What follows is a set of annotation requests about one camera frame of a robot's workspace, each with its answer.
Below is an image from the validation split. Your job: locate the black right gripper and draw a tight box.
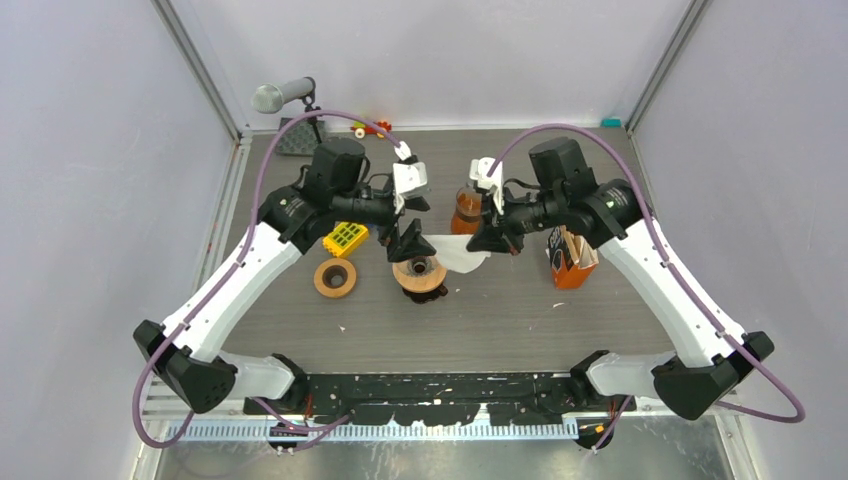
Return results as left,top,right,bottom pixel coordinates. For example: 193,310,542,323
467,182,565,256

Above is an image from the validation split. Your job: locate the clear glass dripper cone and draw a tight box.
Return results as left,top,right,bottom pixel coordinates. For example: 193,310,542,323
394,256,440,277

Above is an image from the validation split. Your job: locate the white paper coffee filter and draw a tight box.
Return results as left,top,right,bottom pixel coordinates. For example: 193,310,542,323
423,234,492,274

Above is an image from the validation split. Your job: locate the large wooden ring holder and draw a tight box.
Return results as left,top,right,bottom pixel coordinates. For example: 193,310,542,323
392,262,447,292

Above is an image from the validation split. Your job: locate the dark brown dripper cup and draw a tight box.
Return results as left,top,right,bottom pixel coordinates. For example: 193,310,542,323
402,284,449,304

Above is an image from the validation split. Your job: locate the orange coffee filter box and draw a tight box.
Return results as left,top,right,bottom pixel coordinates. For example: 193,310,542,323
547,226,599,290

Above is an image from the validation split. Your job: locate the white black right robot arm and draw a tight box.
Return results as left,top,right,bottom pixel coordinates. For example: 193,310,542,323
467,136,774,420

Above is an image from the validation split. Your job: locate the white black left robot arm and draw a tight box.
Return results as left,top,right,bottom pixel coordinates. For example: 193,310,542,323
133,138,436,414

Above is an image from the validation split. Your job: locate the amber glass carafe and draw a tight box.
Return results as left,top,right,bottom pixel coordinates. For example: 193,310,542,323
450,185,482,235

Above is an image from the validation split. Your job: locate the yellow green toy brick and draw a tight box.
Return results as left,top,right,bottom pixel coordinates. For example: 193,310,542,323
322,222,370,259

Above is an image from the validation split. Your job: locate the toy brick car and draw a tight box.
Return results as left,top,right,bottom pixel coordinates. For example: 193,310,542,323
350,121,392,139

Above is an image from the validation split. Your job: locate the teal block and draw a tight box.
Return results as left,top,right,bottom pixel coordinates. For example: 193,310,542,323
600,118,623,128

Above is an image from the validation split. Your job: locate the grey microphone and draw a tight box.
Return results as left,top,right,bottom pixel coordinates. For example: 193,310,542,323
251,77,316,114

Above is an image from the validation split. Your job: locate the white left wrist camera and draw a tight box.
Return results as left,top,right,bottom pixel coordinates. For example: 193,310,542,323
392,141,428,200

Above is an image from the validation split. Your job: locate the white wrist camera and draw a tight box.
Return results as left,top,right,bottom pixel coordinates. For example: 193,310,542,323
469,157,505,215
392,141,428,200

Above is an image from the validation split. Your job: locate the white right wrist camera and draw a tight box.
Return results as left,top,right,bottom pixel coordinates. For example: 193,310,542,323
469,157,505,215

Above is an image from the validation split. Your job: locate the small wooden ring holder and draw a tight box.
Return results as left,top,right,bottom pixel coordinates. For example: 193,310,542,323
313,258,358,299

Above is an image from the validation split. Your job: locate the grey studded base plate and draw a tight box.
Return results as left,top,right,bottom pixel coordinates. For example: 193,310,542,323
274,118,327,157

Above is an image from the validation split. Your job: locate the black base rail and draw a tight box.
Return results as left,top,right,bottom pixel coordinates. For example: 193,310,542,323
244,372,624,426

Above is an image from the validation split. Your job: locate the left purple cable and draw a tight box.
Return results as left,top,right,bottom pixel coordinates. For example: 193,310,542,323
131,109,409,450

